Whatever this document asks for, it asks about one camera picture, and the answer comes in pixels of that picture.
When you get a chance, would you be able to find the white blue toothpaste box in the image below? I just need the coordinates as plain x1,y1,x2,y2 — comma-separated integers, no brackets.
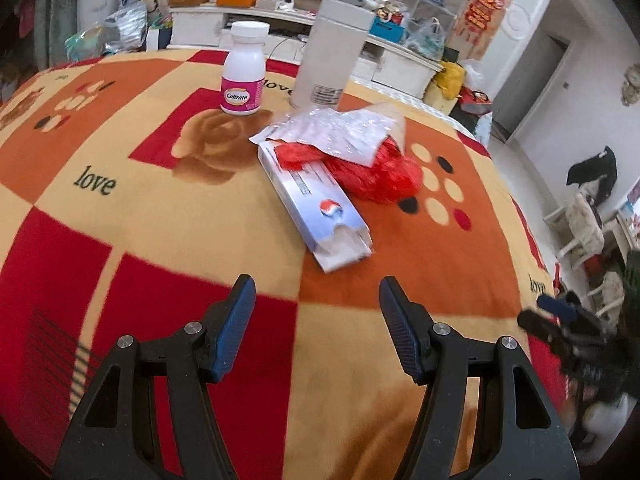
258,141,373,273

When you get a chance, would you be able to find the clear plastic wrapper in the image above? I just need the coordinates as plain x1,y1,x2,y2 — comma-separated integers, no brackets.
250,103,406,167

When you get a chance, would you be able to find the white chair with jacket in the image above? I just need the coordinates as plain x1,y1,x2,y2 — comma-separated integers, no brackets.
544,145,618,270

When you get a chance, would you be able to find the red plastic bag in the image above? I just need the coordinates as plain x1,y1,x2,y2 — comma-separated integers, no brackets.
274,136,422,204

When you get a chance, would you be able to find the colourful love blanket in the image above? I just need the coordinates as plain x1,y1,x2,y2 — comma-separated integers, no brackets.
1,51,552,479

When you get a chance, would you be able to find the white pink pill bottle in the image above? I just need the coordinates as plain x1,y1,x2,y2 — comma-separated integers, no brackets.
220,21,270,116

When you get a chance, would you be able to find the yellow bag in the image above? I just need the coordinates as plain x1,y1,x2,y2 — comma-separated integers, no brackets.
433,61,466,101

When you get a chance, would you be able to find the white TV cabinet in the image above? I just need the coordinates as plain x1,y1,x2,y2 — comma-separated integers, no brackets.
169,3,442,100

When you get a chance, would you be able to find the blue storage basket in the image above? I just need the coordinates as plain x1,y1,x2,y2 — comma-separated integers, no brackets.
369,16,405,44

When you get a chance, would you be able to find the white tall carton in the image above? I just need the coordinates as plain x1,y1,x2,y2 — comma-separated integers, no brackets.
290,0,376,108

